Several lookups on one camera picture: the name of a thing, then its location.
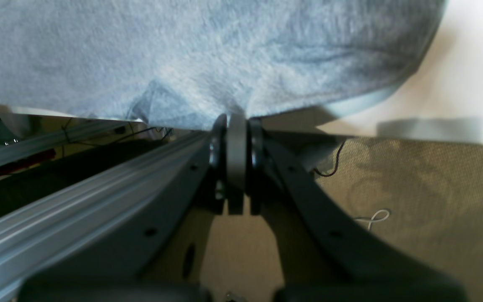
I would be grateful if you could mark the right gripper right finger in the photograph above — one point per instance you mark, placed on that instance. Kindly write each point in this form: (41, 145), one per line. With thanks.
(324, 252)

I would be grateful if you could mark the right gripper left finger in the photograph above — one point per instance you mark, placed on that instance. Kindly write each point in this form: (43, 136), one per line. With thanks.
(115, 263)

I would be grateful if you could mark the grey t-shirt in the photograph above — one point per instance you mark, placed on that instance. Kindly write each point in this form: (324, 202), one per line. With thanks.
(182, 63)

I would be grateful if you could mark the aluminium frame rail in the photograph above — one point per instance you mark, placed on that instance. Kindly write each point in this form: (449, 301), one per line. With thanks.
(51, 228)

